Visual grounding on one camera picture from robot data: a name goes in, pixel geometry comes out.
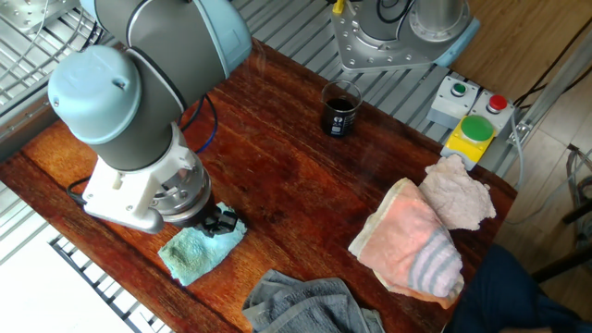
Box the blue cable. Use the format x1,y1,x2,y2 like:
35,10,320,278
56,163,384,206
193,94,219,154

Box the pink striped towel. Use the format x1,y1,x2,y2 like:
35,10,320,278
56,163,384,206
347,178,465,310

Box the aluminium profile beam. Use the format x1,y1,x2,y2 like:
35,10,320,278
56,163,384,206
506,34,592,147

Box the black chair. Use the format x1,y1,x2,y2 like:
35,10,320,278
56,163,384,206
531,142,592,284

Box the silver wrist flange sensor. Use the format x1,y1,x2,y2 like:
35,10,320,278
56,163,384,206
152,161,214,228

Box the grey box red button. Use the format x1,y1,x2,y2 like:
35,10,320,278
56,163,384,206
469,90,516,140

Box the grey box small green button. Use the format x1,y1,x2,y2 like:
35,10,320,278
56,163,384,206
425,75,480,130

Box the person's leg blue trousers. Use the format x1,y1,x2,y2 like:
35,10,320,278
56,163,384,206
443,243,592,333

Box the light teal fluffy cloth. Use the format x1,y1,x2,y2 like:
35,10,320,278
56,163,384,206
156,202,248,287

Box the white paper sheet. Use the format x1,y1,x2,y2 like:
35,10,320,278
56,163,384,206
0,226,135,333

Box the silver metal plate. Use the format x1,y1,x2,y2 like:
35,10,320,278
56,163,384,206
0,0,82,34

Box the grey towel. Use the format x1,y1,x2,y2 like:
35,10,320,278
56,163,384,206
241,269,386,333

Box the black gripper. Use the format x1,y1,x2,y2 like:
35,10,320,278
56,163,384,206
175,198,240,238

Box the glass beaker with dark liquid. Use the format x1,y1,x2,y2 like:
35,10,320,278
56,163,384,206
320,79,364,139

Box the pale pink fluffy cloth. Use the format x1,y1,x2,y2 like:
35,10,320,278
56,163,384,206
418,154,497,231

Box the yellow box large green button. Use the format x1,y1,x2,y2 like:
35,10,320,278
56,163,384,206
439,114,497,171

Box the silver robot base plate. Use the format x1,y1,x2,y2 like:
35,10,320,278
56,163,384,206
330,0,463,73

